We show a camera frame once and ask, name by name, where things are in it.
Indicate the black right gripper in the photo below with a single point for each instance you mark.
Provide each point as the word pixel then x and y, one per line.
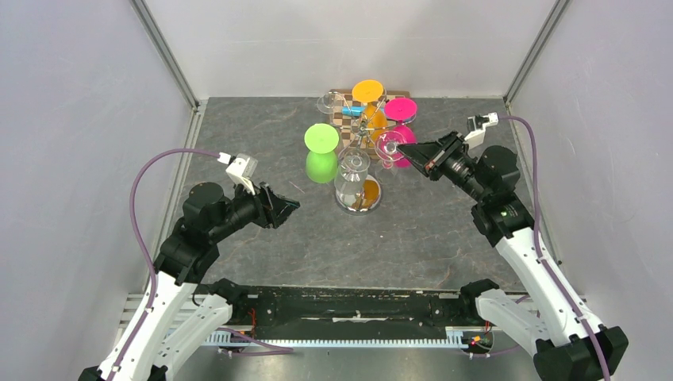
pixel 430 157

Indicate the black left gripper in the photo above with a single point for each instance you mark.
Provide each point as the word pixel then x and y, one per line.
pixel 286 206

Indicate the clear wine glass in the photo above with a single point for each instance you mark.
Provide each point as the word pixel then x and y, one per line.
pixel 328 102
pixel 352 173
pixel 386 147

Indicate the chrome wine glass rack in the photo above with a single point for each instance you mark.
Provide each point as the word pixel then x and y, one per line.
pixel 372 190

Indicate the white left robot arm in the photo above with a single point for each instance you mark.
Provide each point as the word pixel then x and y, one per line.
pixel 148 349

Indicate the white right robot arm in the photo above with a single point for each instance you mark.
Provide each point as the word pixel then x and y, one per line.
pixel 566 340

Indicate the pink plastic wine glass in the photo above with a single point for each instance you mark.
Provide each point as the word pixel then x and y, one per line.
pixel 402 111

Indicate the clear wine glass front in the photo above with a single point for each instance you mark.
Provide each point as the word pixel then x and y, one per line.
pixel 352 173

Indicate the green plastic wine glass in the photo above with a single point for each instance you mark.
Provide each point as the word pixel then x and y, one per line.
pixel 321 140

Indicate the orange plastic wine glass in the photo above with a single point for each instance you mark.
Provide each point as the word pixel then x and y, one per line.
pixel 371 122

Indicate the clear wine glass back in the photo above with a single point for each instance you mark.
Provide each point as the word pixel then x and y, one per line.
pixel 328 102

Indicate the wooden chess board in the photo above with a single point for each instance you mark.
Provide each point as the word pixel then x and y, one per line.
pixel 343 124

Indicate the blue cylindrical tube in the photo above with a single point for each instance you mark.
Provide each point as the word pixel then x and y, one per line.
pixel 354 111

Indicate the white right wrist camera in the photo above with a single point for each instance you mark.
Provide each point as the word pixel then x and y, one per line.
pixel 477 126

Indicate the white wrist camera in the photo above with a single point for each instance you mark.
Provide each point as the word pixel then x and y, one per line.
pixel 240 168
pixel 477 126

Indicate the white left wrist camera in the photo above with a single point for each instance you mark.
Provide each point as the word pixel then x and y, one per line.
pixel 240 168

